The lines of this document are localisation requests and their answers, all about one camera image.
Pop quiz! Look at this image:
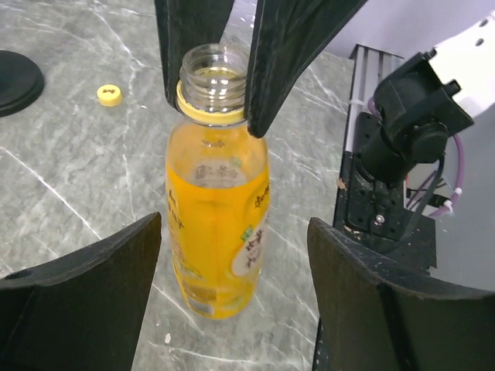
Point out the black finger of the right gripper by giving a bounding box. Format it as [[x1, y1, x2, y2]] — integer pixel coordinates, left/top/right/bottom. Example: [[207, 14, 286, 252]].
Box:
[[245, 0, 366, 138], [154, 0, 234, 107]]

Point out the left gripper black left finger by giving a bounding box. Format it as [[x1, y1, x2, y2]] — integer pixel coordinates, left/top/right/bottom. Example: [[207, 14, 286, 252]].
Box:
[[1, 213, 162, 370]]

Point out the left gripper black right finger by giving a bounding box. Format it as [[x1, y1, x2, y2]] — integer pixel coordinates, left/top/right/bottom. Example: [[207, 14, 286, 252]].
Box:
[[307, 218, 494, 370]]

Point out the yellow juice bottle cap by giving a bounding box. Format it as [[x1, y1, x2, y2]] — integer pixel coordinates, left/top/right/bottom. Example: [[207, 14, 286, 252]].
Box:
[[97, 84, 122, 107]]

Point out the yellow juice bottle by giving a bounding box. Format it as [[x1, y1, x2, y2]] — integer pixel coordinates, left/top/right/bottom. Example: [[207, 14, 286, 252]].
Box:
[[166, 44, 270, 319]]

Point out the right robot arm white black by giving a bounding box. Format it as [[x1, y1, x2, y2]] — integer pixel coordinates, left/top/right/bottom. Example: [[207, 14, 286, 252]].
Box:
[[155, 1, 494, 184]]

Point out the black microphone stand centre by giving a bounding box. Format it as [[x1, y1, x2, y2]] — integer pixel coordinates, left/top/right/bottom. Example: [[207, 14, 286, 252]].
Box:
[[1, 50, 45, 117]]

